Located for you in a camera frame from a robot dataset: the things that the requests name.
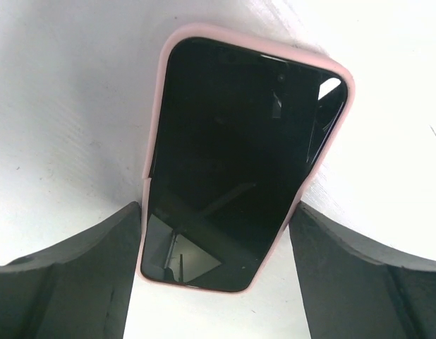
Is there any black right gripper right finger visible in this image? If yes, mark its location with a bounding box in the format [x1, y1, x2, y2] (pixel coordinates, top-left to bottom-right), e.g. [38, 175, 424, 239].
[289, 203, 436, 338]

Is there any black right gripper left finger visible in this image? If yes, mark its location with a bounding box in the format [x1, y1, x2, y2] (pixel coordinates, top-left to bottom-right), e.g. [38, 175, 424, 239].
[0, 202, 141, 338]

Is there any phone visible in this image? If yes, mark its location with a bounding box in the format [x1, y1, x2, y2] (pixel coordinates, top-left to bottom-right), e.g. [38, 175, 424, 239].
[138, 23, 355, 294]

